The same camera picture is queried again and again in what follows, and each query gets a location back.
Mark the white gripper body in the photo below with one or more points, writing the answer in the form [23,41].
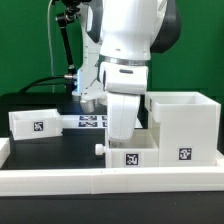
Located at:
[124,86]

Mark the white drawer front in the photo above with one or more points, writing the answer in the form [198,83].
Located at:
[140,151]

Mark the white drawer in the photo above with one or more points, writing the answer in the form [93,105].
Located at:
[33,124]
[140,151]

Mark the white drawer cabinet box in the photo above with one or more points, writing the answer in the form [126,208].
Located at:
[185,127]

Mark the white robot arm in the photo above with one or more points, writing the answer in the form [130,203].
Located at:
[119,37]

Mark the white drawer rear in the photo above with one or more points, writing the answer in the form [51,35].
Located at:
[33,124]

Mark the white tag marker sheet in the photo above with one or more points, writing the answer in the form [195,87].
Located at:
[84,121]

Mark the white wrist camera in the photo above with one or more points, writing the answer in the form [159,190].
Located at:
[91,99]

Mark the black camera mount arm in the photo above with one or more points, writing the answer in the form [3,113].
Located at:
[63,19]

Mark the white obstacle fence frame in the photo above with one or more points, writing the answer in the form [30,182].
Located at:
[108,180]

